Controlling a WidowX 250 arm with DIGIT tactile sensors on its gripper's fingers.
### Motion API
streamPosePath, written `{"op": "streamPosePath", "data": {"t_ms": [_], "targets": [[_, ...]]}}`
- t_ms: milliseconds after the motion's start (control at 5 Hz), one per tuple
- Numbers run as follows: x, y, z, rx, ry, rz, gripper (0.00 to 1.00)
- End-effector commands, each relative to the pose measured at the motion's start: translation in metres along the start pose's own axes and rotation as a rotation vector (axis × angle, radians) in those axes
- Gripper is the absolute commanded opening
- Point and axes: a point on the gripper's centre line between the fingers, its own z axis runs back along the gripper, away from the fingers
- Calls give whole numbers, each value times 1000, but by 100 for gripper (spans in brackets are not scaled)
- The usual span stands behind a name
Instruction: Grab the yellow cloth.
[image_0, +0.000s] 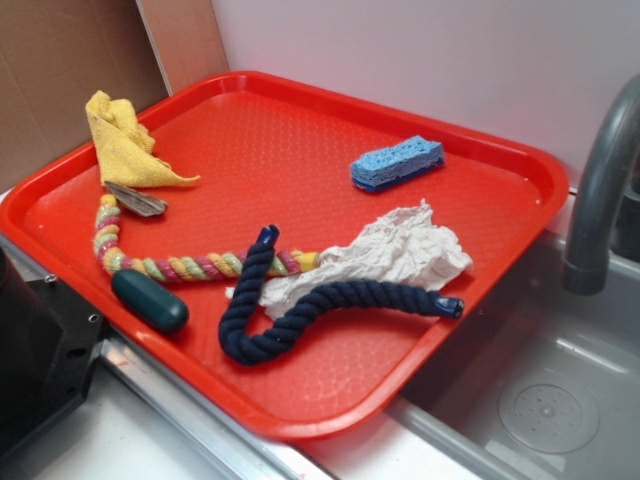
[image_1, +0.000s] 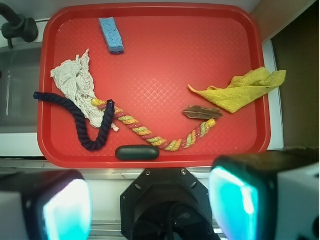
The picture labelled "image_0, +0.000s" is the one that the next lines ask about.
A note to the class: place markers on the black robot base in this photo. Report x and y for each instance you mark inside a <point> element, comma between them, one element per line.
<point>50,340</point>

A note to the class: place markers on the yellow cloth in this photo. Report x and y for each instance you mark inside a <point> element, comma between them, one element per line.
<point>124,147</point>

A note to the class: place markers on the red plastic tray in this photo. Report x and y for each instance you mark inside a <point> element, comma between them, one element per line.
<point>273,151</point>

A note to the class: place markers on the blue sponge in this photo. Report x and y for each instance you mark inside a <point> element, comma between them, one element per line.
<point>387,167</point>

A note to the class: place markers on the white crumpled paper towel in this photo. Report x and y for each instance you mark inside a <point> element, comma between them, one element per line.
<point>402,247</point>

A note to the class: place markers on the grey wood piece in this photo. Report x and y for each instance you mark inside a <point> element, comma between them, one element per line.
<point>142,204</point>

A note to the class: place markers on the dark green capsule object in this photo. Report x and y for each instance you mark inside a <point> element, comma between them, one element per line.
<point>156,306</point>

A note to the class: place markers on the grey plastic sink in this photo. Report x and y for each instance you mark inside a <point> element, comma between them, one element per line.
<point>537,382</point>

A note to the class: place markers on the grey faucet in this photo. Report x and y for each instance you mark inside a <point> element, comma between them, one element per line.
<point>605,216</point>

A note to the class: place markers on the brown cardboard panel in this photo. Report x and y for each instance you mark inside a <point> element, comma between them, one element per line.
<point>54,56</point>

